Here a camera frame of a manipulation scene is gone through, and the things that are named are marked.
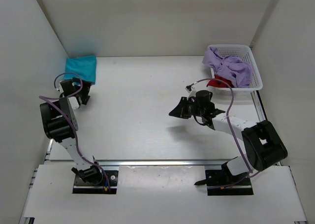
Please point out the lavender t shirt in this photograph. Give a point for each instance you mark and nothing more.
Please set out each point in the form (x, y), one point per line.
(230, 67)

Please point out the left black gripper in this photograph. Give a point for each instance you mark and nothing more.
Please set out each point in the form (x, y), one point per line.
(86, 87)

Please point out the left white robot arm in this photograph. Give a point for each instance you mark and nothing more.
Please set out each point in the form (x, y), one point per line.
(59, 122)

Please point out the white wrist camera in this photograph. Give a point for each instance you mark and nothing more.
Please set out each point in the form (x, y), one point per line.
(191, 90)
(59, 88)

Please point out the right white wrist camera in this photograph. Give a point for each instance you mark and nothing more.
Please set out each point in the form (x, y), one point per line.
(191, 90)

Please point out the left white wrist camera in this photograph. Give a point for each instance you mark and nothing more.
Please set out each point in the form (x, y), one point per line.
(59, 88)

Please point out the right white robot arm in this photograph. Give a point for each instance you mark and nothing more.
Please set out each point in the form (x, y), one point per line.
(263, 146)

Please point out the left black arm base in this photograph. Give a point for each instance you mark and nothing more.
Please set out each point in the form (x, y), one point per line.
(93, 181)

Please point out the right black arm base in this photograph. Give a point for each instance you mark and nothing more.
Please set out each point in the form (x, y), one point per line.
(226, 179)

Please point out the red t shirt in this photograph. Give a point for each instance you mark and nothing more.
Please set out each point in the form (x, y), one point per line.
(220, 82)

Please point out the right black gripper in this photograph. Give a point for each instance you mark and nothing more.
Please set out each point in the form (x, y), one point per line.
(181, 111)

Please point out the white plastic laundry basket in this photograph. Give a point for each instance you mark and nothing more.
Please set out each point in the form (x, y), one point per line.
(245, 54)

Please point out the teal t shirt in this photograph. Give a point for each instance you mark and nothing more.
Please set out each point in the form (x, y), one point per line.
(85, 67)

